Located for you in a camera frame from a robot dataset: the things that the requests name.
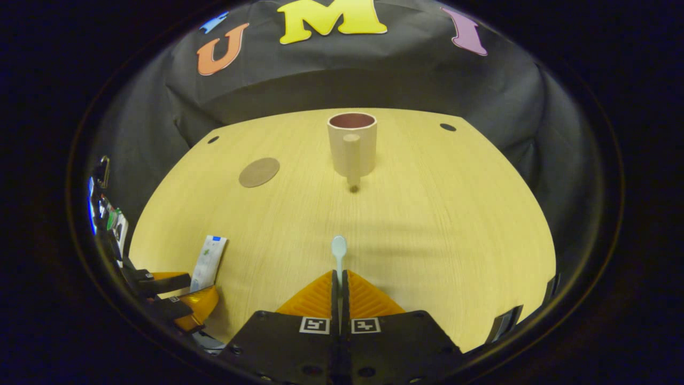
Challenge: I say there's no round brown coaster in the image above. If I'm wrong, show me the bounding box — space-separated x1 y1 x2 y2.
238 157 281 188

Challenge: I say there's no beige cup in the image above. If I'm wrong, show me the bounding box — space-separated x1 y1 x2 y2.
327 111 378 188

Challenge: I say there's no black backdrop cloth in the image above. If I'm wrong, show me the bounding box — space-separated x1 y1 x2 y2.
88 0 594 257

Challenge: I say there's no pale blue toothbrush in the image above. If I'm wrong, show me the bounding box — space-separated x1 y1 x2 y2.
331 235 349 332

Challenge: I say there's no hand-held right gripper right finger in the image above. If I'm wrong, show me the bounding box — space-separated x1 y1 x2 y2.
342 270 465 385

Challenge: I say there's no white toothpaste tube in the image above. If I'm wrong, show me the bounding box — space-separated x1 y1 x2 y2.
190 235 228 292

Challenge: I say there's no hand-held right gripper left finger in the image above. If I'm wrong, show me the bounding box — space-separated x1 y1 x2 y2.
219 270 341 385

